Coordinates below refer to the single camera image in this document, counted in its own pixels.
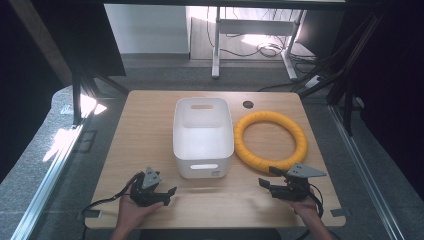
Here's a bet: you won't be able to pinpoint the white metal desk frame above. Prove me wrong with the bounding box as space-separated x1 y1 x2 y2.
211 6 306 82

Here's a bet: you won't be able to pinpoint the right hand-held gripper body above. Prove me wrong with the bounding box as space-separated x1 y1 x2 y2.
269 162 327 202

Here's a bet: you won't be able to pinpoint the large black panel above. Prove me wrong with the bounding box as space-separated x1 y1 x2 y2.
31 0 127 78

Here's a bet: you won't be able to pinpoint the black tripod stand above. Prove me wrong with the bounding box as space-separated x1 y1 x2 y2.
291 11 386 137

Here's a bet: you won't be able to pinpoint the person's right hand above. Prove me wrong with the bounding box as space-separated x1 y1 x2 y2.
287 194 320 220

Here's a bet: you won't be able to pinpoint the black metal stand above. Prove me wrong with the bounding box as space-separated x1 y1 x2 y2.
71 66 130 127

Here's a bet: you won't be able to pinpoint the yellow hose ring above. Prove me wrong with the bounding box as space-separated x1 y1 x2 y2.
233 110 309 174

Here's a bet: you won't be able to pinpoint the white power strip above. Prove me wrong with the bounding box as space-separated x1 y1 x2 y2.
304 75 324 89

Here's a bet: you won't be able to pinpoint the black floor cables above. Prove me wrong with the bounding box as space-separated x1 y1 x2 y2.
205 6 318 66

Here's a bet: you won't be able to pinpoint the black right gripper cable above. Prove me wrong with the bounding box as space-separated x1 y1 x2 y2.
294 183 325 240

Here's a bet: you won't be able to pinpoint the person's left hand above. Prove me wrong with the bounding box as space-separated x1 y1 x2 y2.
116 194 165 231

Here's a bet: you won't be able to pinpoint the dark floor socket cover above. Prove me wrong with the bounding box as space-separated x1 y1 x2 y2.
77 130 98 154

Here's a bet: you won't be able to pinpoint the aluminium rail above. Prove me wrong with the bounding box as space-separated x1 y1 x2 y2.
9 123 85 240
327 104 406 240

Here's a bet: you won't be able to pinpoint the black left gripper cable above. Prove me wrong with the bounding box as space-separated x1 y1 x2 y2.
80 171 145 240

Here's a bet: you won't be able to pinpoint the wooden beam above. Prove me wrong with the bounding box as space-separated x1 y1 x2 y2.
7 0 74 87

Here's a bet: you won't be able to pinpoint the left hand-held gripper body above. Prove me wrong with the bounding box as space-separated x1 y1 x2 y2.
129 166 168 208

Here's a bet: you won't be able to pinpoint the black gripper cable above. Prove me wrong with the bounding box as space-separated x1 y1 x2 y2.
294 183 325 240
80 171 145 240

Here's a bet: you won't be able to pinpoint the white plastic storage bin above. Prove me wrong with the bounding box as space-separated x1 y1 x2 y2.
172 96 235 180

